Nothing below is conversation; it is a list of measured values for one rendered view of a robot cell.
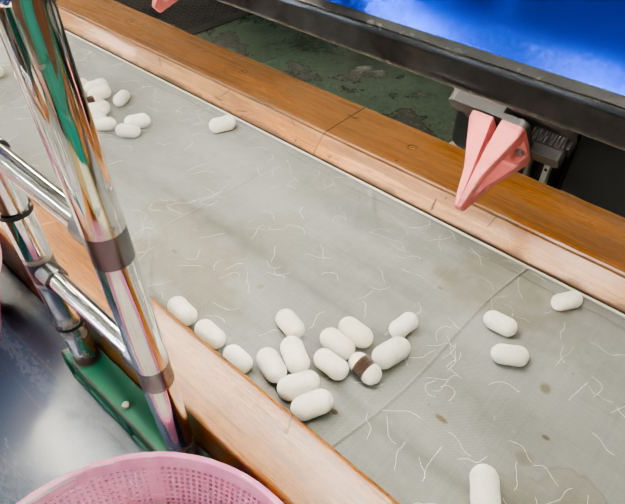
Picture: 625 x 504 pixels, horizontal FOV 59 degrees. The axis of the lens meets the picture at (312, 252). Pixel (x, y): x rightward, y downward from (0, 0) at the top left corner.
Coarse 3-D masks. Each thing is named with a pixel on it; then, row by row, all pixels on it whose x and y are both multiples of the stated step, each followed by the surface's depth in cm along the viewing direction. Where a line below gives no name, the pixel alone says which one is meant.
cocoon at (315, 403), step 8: (312, 392) 45; (320, 392) 45; (328, 392) 45; (296, 400) 45; (304, 400) 45; (312, 400) 45; (320, 400) 45; (328, 400) 45; (296, 408) 44; (304, 408) 44; (312, 408) 44; (320, 408) 45; (328, 408) 45; (296, 416) 44; (304, 416) 44; (312, 416) 45
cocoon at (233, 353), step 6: (228, 348) 49; (234, 348) 49; (240, 348) 49; (228, 354) 48; (234, 354) 48; (240, 354) 48; (246, 354) 48; (228, 360) 48; (234, 360) 48; (240, 360) 48; (246, 360) 48; (252, 360) 49; (240, 366) 48; (246, 366) 48; (252, 366) 48; (246, 372) 48
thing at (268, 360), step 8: (264, 352) 48; (272, 352) 48; (256, 360) 48; (264, 360) 48; (272, 360) 47; (280, 360) 48; (264, 368) 47; (272, 368) 47; (280, 368) 47; (272, 376) 47; (280, 376) 47
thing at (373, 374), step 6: (354, 354) 48; (360, 354) 48; (348, 360) 48; (354, 360) 48; (372, 366) 47; (378, 366) 48; (366, 372) 47; (372, 372) 47; (378, 372) 47; (366, 378) 47; (372, 378) 47; (378, 378) 47; (372, 384) 47
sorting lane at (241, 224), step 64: (0, 64) 93; (128, 64) 92; (0, 128) 78; (192, 128) 78; (256, 128) 78; (128, 192) 68; (192, 192) 68; (256, 192) 67; (320, 192) 67; (192, 256) 59; (256, 256) 59; (320, 256) 59; (384, 256) 59; (448, 256) 59; (256, 320) 53; (320, 320) 53; (384, 320) 53; (448, 320) 53; (576, 320) 53; (320, 384) 48; (384, 384) 48; (448, 384) 48; (512, 384) 48; (576, 384) 48; (384, 448) 44; (448, 448) 44; (512, 448) 44; (576, 448) 44
